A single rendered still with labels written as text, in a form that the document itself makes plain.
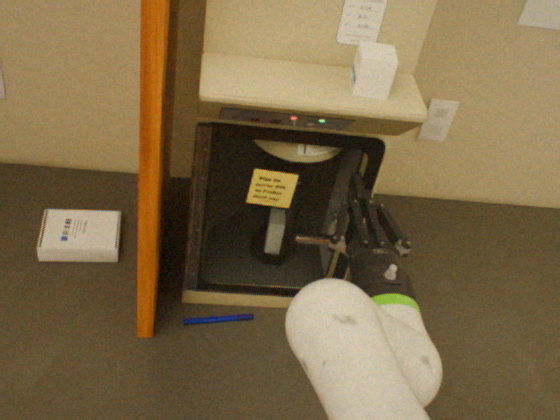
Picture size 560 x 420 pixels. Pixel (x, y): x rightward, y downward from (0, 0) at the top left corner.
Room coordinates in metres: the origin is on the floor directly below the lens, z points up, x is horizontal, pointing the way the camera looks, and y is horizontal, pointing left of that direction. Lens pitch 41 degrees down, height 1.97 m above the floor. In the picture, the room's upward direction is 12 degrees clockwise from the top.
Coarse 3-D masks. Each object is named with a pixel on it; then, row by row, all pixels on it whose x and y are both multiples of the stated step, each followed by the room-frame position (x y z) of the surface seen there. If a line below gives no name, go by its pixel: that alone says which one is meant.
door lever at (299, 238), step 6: (300, 234) 0.82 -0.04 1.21; (306, 234) 0.83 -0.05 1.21; (312, 234) 0.83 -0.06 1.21; (318, 234) 0.83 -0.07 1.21; (324, 234) 0.84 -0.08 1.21; (300, 240) 0.82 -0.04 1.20; (306, 240) 0.82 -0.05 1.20; (312, 240) 0.82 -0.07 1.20; (318, 240) 0.82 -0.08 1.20; (324, 240) 0.82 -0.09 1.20
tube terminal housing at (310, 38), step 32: (224, 0) 0.85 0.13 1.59; (256, 0) 0.85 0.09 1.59; (288, 0) 0.86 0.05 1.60; (320, 0) 0.87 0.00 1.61; (416, 0) 0.90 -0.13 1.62; (224, 32) 0.85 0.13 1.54; (256, 32) 0.85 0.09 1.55; (288, 32) 0.86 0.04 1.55; (320, 32) 0.87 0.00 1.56; (384, 32) 0.89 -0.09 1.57; (416, 32) 0.90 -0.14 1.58; (320, 64) 0.87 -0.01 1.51; (352, 64) 0.88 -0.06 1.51; (288, 128) 0.87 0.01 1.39
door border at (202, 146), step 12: (204, 132) 0.83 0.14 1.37; (204, 144) 0.83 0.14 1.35; (204, 156) 0.83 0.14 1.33; (204, 168) 0.83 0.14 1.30; (204, 180) 0.83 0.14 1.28; (192, 192) 0.83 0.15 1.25; (204, 192) 0.83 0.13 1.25; (204, 204) 0.83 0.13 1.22; (192, 216) 0.83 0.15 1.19; (192, 228) 0.83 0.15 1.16; (192, 240) 0.83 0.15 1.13; (192, 252) 0.83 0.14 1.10; (192, 264) 0.83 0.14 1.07; (192, 276) 0.83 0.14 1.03; (192, 288) 0.83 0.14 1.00
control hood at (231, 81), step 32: (224, 64) 0.81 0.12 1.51; (256, 64) 0.83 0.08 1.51; (288, 64) 0.85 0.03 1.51; (224, 96) 0.74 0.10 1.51; (256, 96) 0.75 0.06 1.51; (288, 96) 0.76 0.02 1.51; (320, 96) 0.78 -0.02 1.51; (352, 96) 0.80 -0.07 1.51; (416, 96) 0.84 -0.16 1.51; (352, 128) 0.84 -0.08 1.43; (384, 128) 0.83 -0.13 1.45
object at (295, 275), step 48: (240, 144) 0.84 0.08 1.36; (288, 144) 0.86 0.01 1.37; (336, 144) 0.87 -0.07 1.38; (384, 144) 0.89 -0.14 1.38; (240, 192) 0.85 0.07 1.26; (336, 192) 0.88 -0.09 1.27; (240, 240) 0.85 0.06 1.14; (288, 240) 0.86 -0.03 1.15; (240, 288) 0.85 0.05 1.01; (288, 288) 0.87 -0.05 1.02
